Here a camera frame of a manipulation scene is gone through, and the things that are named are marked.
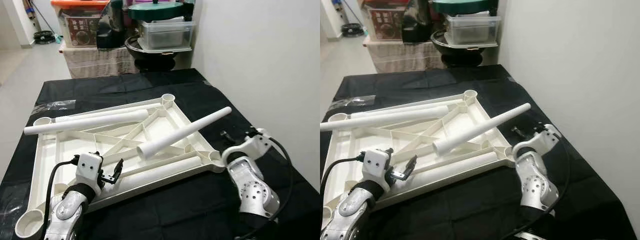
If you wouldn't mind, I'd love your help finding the white plastic table leg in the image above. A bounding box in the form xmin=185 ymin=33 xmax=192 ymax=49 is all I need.
xmin=320 ymin=104 xmax=450 ymax=132
xmin=54 ymin=103 xmax=163 ymax=122
xmin=116 ymin=156 xmax=202 ymax=194
xmin=136 ymin=105 xmax=233 ymax=162
xmin=22 ymin=109 xmax=150 ymax=137
xmin=407 ymin=151 xmax=502 ymax=189
xmin=432 ymin=102 xmax=532 ymax=156
xmin=350 ymin=99 xmax=464 ymax=118

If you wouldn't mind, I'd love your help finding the cream plastic children table top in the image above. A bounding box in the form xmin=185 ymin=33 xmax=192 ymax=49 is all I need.
xmin=320 ymin=89 xmax=519 ymax=232
xmin=13 ymin=93 xmax=227 ymax=240

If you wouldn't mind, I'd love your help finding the clear plastic bag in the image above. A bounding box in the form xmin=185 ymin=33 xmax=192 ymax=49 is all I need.
xmin=331 ymin=94 xmax=377 ymax=109
xmin=30 ymin=98 xmax=77 ymax=114

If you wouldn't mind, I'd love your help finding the black table cloth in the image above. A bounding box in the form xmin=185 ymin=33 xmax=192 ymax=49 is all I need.
xmin=0 ymin=68 xmax=321 ymax=240
xmin=320 ymin=63 xmax=625 ymax=240

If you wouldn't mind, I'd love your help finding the cloth covered bench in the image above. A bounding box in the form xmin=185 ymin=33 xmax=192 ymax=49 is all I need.
xmin=58 ymin=42 xmax=142 ymax=80
xmin=363 ymin=35 xmax=447 ymax=75

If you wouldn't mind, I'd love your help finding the black round bowl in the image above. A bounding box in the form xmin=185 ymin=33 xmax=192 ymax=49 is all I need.
xmin=123 ymin=36 xmax=194 ymax=71
xmin=430 ymin=31 xmax=499 ymax=69

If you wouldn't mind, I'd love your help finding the clear plastic storage box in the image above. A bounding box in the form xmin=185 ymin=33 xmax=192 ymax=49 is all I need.
xmin=137 ymin=18 xmax=196 ymax=52
xmin=443 ymin=13 xmax=502 ymax=48

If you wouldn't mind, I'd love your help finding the black bag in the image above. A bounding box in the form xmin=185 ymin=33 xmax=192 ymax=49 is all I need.
xmin=96 ymin=0 xmax=132 ymax=50
xmin=402 ymin=0 xmax=435 ymax=44

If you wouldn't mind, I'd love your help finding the storage box with orange lid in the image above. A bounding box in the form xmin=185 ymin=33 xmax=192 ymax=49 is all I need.
xmin=362 ymin=0 xmax=417 ymax=42
xmin=50 ymin=0 xmax=112 ymax=50

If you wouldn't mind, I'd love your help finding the broom with teal head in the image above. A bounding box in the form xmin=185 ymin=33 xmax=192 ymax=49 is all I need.
xmin=24 ymin=0 xmax=64 ymax=44
xmin=331 ymin=0 xmax=371 ymax=37

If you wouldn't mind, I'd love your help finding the green round lid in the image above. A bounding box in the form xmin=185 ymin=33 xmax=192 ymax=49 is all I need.
xmin=432 ymin=0 xmax=494 ymax=15
xmin=127 ymin=0 xmax=187 ymax=22

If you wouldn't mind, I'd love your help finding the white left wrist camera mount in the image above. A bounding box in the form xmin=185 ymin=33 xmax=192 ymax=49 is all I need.
xmin=75 ymin=152 xmax=105 ymax=192
xmin=362 ymin=148 xmax=394 ymax=188

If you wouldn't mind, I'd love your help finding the black coiled hose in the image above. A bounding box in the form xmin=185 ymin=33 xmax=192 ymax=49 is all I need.
xmin=340 ymin=22 xmax=365 ymax=37
xmin=32 ymin=30 xmax=57 ymax=45

